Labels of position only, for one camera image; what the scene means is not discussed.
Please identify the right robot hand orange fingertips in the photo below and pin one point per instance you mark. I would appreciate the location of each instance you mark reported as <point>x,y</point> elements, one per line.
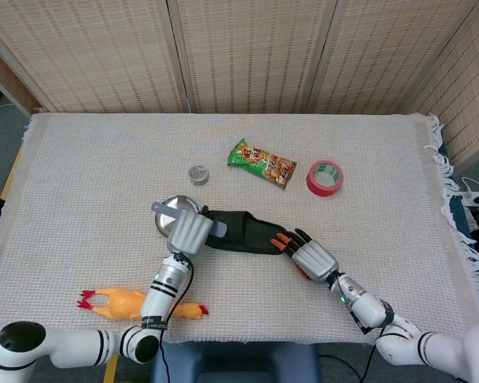
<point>315,261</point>

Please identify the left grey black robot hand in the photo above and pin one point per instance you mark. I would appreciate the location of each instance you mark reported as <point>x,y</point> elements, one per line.
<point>189,233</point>

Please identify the black slipper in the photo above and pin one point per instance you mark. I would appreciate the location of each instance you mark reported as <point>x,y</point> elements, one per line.
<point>247,235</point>

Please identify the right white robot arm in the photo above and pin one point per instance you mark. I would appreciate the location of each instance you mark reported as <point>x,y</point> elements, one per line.
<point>367,305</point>

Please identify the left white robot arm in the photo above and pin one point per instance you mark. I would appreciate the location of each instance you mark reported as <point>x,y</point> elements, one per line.
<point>159,299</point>

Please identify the small round grey tin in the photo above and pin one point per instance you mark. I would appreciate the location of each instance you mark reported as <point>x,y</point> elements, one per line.
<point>198,175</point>

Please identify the red tape roll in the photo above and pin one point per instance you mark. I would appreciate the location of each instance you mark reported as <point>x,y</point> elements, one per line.
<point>323,187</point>

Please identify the green orange snack bag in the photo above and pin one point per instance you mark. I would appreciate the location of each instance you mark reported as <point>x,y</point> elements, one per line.
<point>263,164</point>

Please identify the yellow rubber chicken toy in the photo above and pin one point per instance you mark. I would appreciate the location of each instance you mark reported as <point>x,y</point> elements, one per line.
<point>115,305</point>

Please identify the white woven tablecloth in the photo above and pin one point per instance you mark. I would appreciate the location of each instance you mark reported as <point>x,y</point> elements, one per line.
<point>343,159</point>

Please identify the bamboo folding screen panel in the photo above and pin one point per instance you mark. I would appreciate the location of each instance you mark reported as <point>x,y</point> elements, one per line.
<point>383,56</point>
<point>463,99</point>
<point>255,56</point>
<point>84,56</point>

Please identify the brown wooden board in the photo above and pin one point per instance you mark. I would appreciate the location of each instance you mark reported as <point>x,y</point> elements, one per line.
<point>12,84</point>

